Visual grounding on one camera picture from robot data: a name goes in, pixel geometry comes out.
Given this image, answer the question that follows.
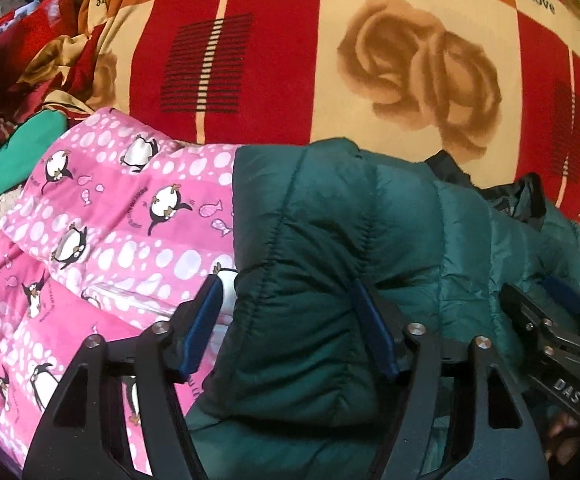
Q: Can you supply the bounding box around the bright green cloth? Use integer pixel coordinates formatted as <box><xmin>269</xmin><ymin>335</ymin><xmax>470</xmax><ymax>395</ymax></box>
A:
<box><xmin>0</xmin><ymin>110</ymin><xmax>69</xmax><ymax>194</ymax></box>

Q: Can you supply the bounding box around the dark green quilted puffer jacket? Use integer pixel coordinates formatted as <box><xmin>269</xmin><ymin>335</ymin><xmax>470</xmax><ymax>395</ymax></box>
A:
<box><xmin>188</xmin><ymin>139</ymin><xmax>580</xmax><ymax>479</ymax></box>

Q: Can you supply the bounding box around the pink penguin print quilt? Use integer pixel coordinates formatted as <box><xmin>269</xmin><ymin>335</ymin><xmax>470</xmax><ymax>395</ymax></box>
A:
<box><xmin>0</xmin><ymin>108</ymin><xmax>236</xmax><ymax>471</ymax></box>

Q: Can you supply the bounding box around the red cream rose blanket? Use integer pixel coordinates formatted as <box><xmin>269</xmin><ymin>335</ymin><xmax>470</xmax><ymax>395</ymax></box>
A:
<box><xmin>78</xmin><ymin>0</ymin><xmax>580</xmax><ymax>222</ymax></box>

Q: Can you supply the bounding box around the person's right hand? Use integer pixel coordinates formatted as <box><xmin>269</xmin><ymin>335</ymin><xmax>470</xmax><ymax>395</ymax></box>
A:
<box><xmin>544</xmin><ymin>411</ymin><xmax>580</xmax><ymax>466</ymax></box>

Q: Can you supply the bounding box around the red crumpled fabric pile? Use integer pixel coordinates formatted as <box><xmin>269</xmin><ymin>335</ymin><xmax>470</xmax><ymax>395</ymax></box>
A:
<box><xmin>0</xmin><ymin>0</ymin><xmax>114</xmax><ymax>140</ymax></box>

